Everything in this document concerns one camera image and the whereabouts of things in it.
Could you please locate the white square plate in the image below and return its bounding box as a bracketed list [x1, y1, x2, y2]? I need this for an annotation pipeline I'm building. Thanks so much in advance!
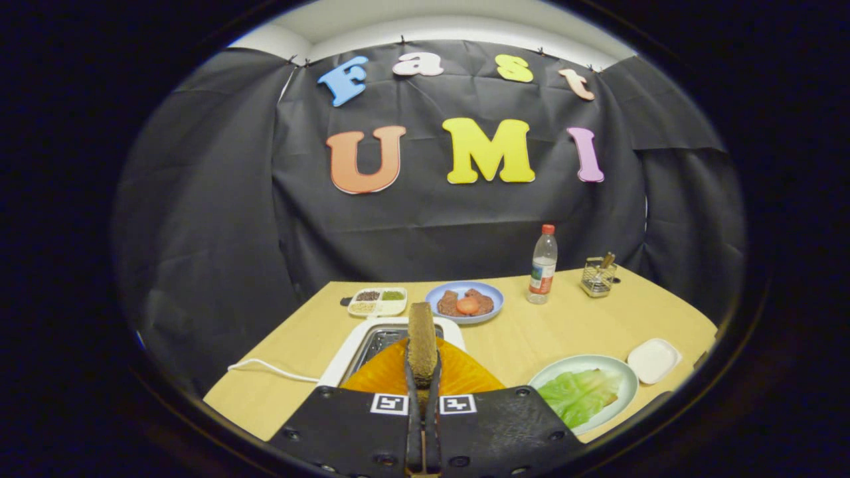
[627, 338, 683, 386]

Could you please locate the pale green round plate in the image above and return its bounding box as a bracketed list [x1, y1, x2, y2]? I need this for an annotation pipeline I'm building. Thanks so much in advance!
[528, 354, 639, 437]

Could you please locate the white toaster cable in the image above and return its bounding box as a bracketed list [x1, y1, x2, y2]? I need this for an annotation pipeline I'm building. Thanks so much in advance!
[228, 358, 321, 384]

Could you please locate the white divided condiment tray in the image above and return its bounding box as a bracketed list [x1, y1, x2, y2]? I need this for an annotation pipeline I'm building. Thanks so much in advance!
[347, 287, 408, 318]

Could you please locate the green lettuce leaf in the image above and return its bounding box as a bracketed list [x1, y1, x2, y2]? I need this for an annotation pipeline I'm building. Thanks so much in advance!
[537, 368, 622, 429]

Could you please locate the blue plate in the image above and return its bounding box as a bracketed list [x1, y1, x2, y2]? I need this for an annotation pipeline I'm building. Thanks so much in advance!
[425, 281, 504, 325]

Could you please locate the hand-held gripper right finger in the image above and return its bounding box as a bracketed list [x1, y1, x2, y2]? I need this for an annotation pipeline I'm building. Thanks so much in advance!
[424, 339, 585, 478]

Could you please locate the metal wire utensil holder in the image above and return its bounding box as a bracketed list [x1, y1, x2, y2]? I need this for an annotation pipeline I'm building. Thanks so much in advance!
[580, 258, 618, 297]

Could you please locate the brown toast slice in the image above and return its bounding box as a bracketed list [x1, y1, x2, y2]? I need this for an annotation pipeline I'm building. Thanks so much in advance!
[406, 302, 440, 390]

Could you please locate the white toaster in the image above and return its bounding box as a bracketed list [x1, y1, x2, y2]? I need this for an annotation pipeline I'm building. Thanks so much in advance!
[317, 317, 466, 389]

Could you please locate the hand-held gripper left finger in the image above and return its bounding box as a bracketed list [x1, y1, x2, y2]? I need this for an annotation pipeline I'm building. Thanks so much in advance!
[268, 339, 424, 478]

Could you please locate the plastic bottle with red cap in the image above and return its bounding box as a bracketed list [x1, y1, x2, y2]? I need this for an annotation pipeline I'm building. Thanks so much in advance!
[527, 224, 558, 305]

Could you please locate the black backdrop cloth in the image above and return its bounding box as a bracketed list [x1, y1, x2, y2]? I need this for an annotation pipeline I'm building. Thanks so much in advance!
[112, 40, 748, 399]

